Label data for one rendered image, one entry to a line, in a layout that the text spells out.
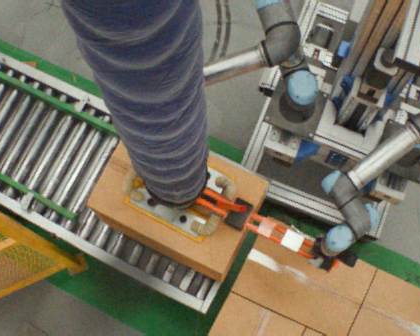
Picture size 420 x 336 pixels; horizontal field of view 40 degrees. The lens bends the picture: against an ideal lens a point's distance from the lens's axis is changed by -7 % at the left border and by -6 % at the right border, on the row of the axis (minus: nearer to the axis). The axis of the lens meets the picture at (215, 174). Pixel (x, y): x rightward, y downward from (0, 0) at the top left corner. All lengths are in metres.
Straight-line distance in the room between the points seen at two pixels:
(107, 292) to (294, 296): 1.11
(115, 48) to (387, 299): 2.21
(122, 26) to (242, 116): 2.72
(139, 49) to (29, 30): 3.07
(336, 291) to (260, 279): 0.37
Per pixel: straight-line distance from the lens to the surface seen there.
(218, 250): 2.29
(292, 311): 2.82
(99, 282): 3.41
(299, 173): 3.27
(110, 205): 2.35
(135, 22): 0.88
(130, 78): 1.06
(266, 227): 2.16
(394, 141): 1.92
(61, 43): 3.90
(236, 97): 3.61
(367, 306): 2.89
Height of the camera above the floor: 3.34
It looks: 75 degrees down
